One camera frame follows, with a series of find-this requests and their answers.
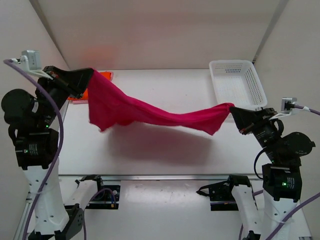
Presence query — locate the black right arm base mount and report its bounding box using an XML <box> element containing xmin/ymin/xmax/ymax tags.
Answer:
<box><xmin>196</xmin><ymin>174</ymin><xmax>251</xmax><ymax>211</ymax></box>

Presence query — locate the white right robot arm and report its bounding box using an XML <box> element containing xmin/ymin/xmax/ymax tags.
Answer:
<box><xmin>230</xmin><ymin>107</ymin><xmax>316</xmax><ymax>240</ymax></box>

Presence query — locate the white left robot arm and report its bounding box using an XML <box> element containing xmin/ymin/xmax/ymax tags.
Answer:
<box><xmin>1</xmin><ymin>66</ymin><xmax>94</xmax><ymax>240</ymax></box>

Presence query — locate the white perforated plastic basket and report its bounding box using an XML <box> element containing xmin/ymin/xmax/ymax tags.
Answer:
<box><xmin>209</xmin><ymin>60</ymin><xmax>268</xmax><ymax>111</ymax></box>

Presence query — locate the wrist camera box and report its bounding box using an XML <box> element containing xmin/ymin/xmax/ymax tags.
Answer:
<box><xmin>270</xmin><ymin>97</ymin><xmax>299</xmax><ymax>120</ymax></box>
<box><xmin>17</xmin><ymin>50</ymin><xmax>48</xmax><ymax>78</ymax></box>

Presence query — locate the orange t-shirt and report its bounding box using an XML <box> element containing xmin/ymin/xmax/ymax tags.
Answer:
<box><xmin>67</xmin><ymin>71</ymin><xmax>114</xmax><ymax>101</ymax></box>

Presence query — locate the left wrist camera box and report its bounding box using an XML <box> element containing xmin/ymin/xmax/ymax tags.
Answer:
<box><xmin>17</xmin><ymin>50</ymin><xmax>48</xmax><ymax>78</ymax></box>

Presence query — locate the aluminium table edge rail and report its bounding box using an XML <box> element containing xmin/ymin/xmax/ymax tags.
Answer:
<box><xmin>58</xmin><ymin>174</ymin><xmax>263</xmax><ymax>182</ymax></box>

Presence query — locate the magenta t-shirt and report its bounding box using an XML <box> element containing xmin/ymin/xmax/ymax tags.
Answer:
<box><xmin>87</xmin><ymin>70</ymin><xmax>235</xmax><ymax>136</ymax></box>

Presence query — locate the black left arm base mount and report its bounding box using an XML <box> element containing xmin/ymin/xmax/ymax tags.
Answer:
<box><xmin>75</xmin><ymin>174</ymin><xmax>121</xmax><ymax>210</ymax></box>

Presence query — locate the light pink t-shirt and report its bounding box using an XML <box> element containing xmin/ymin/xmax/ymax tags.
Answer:
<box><xmin>72</xmin><ymin>71</ymin><xmax>115</xmax><ymax>106</ymax></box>

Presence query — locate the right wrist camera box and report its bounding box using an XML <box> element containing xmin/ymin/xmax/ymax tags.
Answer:
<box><xmin>270</xmin><ymin>97</ymin><xmax>299</xmax><ymax>120</ymax></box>

